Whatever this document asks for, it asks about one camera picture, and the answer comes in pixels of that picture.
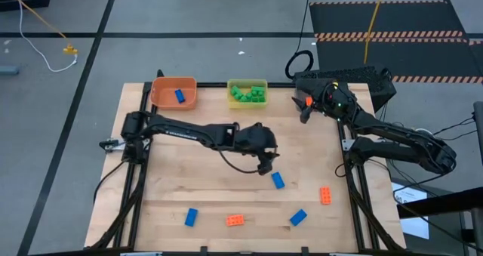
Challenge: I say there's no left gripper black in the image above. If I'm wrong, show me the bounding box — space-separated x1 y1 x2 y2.
236 122 281 176

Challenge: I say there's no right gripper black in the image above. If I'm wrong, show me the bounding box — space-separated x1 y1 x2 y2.
292 82 339 125

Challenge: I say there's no grey translucent plastic bin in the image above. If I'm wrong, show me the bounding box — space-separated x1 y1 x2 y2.
293 77 337 113

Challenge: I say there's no yellow plastic bin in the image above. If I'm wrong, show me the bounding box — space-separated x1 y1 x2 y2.
226 79 269 110

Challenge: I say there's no black perforated metal case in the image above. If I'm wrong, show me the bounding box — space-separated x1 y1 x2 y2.
294 65 398 112

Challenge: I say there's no black hazard-striped floor mat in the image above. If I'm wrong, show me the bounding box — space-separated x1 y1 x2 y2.
309 0 483 85

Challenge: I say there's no orange plastic bin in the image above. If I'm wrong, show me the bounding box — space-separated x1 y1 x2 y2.
149 76 198 111

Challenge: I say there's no white paper sheet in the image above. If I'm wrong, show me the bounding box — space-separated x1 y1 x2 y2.
391 181 430 240

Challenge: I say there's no black stand beam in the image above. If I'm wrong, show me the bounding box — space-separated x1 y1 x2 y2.
395 187 483 256

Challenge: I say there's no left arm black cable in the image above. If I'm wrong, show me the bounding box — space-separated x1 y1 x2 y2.
217 149 265 175

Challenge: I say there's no right base black cable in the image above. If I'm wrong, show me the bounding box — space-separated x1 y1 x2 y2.
334 160 358 179

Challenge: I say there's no base black cable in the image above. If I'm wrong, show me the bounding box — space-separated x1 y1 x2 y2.
334 160 358 179
93 159 129 206

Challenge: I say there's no thick black hanging cable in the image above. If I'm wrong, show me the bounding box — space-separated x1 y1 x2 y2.
285 0 316 81

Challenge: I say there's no black aluminium table frame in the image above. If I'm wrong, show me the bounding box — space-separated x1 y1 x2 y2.
88 81 407 256

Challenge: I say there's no yellow hanging cable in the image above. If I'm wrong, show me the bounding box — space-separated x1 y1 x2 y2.
363 0 389 65

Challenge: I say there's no left base black cable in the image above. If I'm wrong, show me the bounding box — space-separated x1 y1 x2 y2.
93 159 129 206

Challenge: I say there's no grey post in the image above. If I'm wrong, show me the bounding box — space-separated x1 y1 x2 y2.
472 100 483 166

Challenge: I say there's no orange floor cable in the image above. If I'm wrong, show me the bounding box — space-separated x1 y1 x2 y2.
0 0 72 50

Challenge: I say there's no white floor cable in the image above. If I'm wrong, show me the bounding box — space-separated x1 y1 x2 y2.
10 0 79 73

